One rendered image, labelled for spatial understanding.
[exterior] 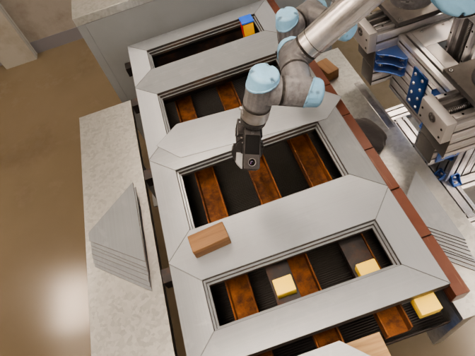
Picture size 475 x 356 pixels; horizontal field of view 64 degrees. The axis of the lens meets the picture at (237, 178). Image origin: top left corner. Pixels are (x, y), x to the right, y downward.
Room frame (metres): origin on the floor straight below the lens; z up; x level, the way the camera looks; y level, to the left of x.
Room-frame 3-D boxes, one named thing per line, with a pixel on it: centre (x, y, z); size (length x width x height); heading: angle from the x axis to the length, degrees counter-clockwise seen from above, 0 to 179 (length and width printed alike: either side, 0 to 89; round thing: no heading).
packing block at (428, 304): (0.21, -0.39, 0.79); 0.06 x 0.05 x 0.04; 91
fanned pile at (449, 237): (0.46, -0.56, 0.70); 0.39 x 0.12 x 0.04; 1
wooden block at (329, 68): (1.32, -0.55, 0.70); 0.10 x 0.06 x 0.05; 13
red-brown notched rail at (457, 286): (1.01, -0.46, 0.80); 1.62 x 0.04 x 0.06; 1
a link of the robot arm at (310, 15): (1.12, -0.41, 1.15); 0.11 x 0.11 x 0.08; 26
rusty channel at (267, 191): (1.00, -0.09, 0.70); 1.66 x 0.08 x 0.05; 1
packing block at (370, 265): (0.35, -0.28, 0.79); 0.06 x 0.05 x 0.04; 91
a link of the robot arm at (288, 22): (1.09, -0.32, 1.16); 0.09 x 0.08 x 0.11; 116
